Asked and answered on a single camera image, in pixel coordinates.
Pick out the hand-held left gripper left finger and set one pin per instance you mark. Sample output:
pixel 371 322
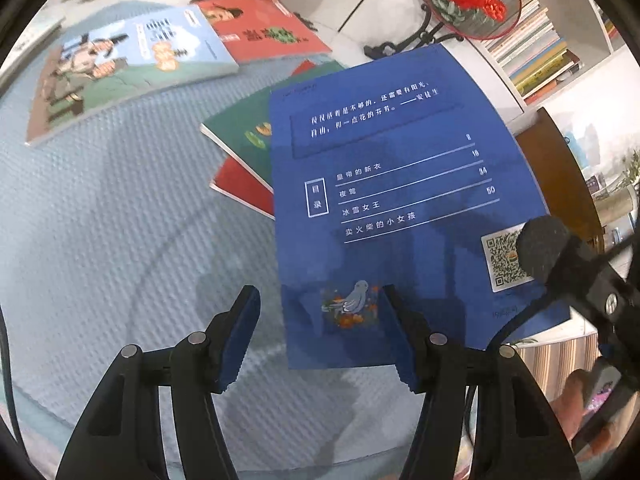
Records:
pixel 240 340

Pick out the blue book bird print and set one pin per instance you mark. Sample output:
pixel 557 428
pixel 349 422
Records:
pixel 375 160

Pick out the light blue cartoon poets book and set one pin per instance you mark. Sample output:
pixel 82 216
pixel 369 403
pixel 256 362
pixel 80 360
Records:
pixel 125 70

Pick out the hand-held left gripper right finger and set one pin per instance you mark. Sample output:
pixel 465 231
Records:
pixel 400 345

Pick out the dark green book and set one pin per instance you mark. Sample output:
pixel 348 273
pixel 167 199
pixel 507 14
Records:
pixel 240 130

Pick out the blue quilted mat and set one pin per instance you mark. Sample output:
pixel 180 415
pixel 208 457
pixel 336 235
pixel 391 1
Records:
pixel 125 260

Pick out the row of pale-spined books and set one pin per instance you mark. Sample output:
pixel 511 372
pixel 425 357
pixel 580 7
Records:
pixel 540 55

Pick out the white book grassy landscape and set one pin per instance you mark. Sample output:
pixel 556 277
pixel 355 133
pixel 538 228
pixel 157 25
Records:
pixel 35 42

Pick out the person's right hand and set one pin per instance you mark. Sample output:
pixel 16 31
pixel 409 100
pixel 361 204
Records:
pixel 567 405

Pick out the red book yellow-robed man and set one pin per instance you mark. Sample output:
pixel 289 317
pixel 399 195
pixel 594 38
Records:
pixel 270 30

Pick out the row of colourful books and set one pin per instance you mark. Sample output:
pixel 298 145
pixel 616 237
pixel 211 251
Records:
pixel 612 25

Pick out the red book cartoon man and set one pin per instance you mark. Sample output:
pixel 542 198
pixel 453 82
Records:
pixel 240 185

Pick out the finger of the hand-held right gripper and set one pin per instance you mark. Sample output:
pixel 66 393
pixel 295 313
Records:
pixel 542 247

